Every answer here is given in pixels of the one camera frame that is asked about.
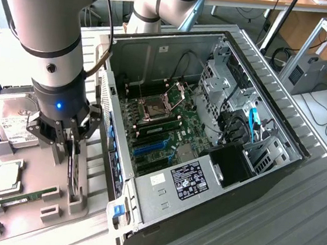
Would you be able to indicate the blue case latch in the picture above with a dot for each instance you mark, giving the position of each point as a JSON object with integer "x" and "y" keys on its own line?
{"x": 118, "y": 211}

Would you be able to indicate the silver disk bay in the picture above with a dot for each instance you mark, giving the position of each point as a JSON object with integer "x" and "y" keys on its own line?
{"x": 262, "y": 163}

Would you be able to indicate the graphics card with metal bracket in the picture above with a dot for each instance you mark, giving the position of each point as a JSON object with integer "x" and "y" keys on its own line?
{"x": 74, "y": 174}

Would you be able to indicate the dark RAM stick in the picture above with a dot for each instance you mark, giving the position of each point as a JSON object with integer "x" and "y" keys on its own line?
{"x": 157, "y": 128}

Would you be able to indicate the brown wooden cabinet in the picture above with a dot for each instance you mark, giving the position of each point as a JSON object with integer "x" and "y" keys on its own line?
{"x": 304, "y": 29}

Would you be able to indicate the black stand pole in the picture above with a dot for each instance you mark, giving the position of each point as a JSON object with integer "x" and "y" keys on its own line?
{"x": 281, "y": 22}

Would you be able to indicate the blue card retention clip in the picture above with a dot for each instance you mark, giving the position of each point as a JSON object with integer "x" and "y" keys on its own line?
{"x": 114, "y": 146}
{"x": 118, "y": 169}
{"x": 110, "y": 130}

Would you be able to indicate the black expansion slot blue latch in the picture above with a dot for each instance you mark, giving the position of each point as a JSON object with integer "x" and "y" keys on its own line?
{"x": 151, "y": 160}

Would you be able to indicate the green RAM stick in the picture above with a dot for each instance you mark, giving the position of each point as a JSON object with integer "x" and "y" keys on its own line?
{"x": 37, "y": 194}

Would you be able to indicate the silver power supply unit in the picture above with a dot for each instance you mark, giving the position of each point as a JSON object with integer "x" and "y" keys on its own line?
{"x": 157, "y": 198}

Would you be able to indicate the green motherboard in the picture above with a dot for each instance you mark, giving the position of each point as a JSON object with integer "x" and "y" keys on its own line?
{"x": 192, "y": 131}

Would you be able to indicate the grey controller box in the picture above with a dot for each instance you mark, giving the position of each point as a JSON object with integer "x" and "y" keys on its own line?
{"x": 307, "y": 77}

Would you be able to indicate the metal socket cover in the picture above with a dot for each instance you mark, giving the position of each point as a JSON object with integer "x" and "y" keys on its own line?
{"x": 180, "y": 86}

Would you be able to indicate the silver drive cage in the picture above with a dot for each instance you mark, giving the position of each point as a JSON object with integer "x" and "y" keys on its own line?
{"x": 214, "y": 87}

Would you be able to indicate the CPU chip silver lid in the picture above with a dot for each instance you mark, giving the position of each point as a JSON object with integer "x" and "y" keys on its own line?
{"x": 5, "y": 178}

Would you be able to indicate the thin locking lever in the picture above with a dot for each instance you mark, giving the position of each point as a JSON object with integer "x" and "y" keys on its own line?
{"x": 140, "y": 90}

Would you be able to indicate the silver chipset heatsink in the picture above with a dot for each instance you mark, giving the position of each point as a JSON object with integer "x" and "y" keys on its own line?
{"x": 187, "y": 152}

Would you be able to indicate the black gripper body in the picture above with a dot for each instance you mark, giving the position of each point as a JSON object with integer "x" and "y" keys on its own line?
{"x": 59, "y": 99}

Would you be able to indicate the grey parts rack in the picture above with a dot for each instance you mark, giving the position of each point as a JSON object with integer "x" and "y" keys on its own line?
{"x": 36, "y": 179}

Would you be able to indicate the CPU socket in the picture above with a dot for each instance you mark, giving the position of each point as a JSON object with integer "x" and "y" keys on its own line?
{"x": 153, "y": 109}

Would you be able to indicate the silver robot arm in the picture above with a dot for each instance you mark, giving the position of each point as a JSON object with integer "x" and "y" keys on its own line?
{"x": 46, "y": 11}

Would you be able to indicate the silver hard disk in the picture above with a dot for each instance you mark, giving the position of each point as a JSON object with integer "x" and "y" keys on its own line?
{"x": 7, "y": 116}

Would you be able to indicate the black open PC case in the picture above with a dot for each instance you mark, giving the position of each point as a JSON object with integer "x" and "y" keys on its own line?
{"x": 199, "y": 227}

